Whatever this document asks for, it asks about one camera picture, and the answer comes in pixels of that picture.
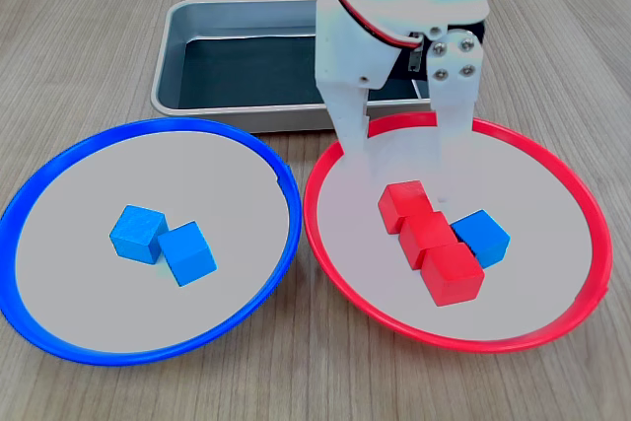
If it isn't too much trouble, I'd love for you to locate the red cube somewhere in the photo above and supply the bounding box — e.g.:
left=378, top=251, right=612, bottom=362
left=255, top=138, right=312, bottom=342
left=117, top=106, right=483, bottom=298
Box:
left=377, top=179, right=435, bottom=236
left=421, top=242, right=486, bottom=308
left=396, top=211, right=459, bottom=272

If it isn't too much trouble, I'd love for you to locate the blue cube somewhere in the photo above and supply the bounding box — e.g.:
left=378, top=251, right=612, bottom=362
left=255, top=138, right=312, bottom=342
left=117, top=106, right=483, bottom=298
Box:
left=108, top=204, right=170, bottom=265
left=451, top=209, right=512, bottom=270
left=157, top=221, right=219, bottom=288

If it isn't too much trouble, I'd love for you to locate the black tray mat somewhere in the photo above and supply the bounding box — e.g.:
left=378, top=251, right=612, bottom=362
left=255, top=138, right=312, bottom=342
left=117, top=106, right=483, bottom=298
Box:
left=175, top=35, right=421, bottom=110

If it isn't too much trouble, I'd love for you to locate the steel tray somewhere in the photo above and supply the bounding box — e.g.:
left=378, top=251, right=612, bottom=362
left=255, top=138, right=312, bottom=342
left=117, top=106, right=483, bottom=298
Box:
left=150, top=0, right=434, bottom=134

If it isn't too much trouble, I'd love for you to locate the red rimmed white plate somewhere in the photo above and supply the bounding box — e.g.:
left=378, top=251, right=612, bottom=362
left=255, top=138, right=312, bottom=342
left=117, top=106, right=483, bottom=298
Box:
left=303, top=111, right=614, bottom=355

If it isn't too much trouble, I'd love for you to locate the blue rimmed white plate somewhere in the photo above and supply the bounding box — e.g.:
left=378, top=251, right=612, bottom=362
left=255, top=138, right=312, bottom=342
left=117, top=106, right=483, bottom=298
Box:
left=0, top=117, right=303, bottom=367

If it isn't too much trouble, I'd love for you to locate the red black white cable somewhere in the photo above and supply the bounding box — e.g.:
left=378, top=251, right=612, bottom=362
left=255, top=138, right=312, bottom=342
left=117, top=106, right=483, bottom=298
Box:
left=319, top=0, right=426, bottom=52

